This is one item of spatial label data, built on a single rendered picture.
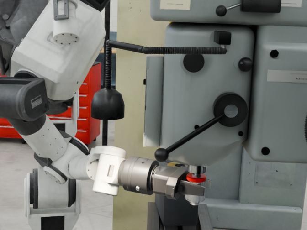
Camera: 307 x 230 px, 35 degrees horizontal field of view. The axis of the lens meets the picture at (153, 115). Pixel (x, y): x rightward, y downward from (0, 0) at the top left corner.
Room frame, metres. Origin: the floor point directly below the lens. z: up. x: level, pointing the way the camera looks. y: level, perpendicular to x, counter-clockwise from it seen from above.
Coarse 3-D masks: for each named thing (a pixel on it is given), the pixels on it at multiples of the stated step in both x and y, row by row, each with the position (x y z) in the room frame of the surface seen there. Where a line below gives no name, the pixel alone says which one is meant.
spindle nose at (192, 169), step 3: (189, 168) 1.10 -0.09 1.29; (192, 168) 1.10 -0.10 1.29; (195, 168) 1.09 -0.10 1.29; (201, 168) 1.10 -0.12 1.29; (204, 168) 1.10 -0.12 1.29; (189, 171) 1.10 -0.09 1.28; (192, 171) 1.10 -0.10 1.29; (195, 171) 1.09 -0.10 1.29; (201, 171) 1.10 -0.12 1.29; (204, 171) 1.10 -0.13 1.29
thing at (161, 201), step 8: (168, 160) 1.69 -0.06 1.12; (160, 200) 1.64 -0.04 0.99; (168, 200) 1.57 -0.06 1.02; (176, 200) 1.57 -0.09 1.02; (184, 200) 1.57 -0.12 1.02; (160, 208) 1.63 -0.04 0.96; (168, 208) 1.57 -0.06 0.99; (176, 208) 1.57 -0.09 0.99; (184, 208) 1.57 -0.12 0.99; (192, 208) 1.58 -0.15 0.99; (160, 216) 1.63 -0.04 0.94; (168, 216) 1.57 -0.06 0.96; (176, 216) 1.57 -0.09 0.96; (184, 216) 1.57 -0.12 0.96; (192, 216) 1.58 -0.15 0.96; (168, 224) 1.57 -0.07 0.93; (176, 224) 1.57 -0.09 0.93; (184, 224) 1.57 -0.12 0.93; (192, 224) 1.58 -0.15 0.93
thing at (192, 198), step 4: (200, 184) 1.10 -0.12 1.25; (204, 184) 1.10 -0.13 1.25; (188, 196) 1.10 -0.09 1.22; (192, 196) 1.10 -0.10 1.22; (196, 196) 1.09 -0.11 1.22; (200, 196) 1.10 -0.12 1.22; (204, 196) 1.11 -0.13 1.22; (188, 200) 1.10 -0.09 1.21; (192, 200) 1.09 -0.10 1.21; (196, 200) 1.09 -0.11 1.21; (200, 200) 1.10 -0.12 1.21
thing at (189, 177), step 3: (189, 174) 1.12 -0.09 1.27; (201, 174) 1.12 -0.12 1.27; (204, 174) 1.12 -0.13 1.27; (186, 177) 1.11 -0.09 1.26; (189, 177) 1.10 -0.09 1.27; (192, 177) 1.10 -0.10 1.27; (195, 177) 1.10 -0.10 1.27; (201, 177) 1.10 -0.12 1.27; (204, 177) 1.10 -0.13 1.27; (189, 180) 1.10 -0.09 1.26; (192, 180) 1.10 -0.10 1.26; (195, 180) 1.09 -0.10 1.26; (198, 180) 1.09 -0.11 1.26; (201, 180) 1.10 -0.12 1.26; (204, 180) 1.10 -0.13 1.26
